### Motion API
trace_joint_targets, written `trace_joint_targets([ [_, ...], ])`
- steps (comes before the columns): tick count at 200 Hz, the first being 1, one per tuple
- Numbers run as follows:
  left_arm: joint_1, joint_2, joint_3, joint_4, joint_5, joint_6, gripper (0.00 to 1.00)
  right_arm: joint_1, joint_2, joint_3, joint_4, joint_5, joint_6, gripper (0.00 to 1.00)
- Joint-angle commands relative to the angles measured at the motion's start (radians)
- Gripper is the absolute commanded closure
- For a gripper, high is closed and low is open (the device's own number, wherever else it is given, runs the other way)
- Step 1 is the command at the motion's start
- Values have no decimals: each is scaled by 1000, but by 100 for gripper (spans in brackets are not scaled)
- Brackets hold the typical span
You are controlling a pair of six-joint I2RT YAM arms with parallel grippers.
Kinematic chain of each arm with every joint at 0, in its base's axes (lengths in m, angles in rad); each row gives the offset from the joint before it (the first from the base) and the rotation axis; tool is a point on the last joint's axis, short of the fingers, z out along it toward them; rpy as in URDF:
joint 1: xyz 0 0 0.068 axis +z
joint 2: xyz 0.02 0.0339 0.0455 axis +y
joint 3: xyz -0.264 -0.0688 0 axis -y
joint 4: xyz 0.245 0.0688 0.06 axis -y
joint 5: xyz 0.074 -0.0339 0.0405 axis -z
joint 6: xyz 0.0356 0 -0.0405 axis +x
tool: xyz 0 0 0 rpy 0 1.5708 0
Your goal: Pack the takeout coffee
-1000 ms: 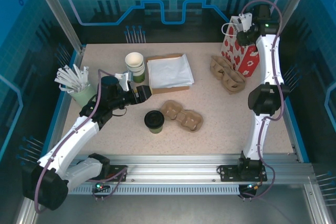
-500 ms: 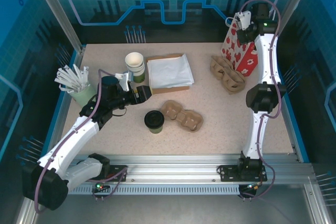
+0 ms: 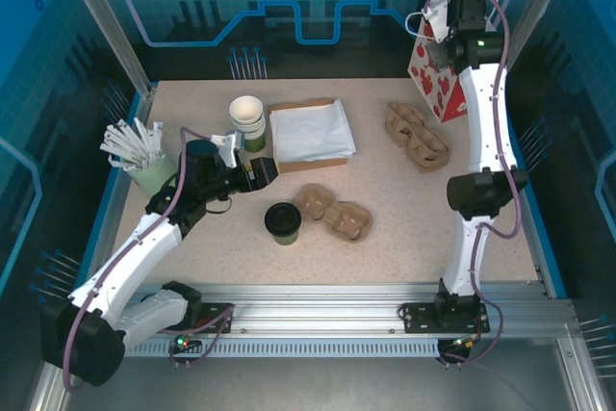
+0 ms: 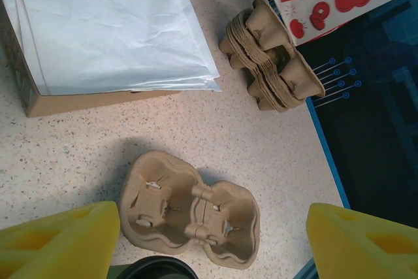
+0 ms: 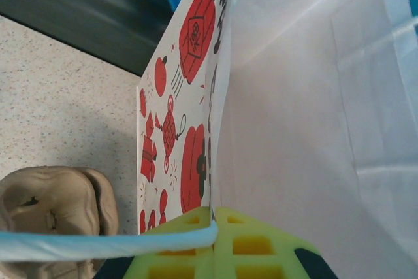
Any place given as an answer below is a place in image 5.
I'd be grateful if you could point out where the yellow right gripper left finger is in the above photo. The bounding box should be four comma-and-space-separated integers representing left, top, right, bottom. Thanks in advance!
123, 206, 218, 279

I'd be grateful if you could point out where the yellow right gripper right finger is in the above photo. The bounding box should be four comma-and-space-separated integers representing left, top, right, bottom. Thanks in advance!
214, 206, 313, 279

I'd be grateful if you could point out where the red printed paper bag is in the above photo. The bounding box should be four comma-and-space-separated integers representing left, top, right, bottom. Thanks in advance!
0, 0, 418, 279

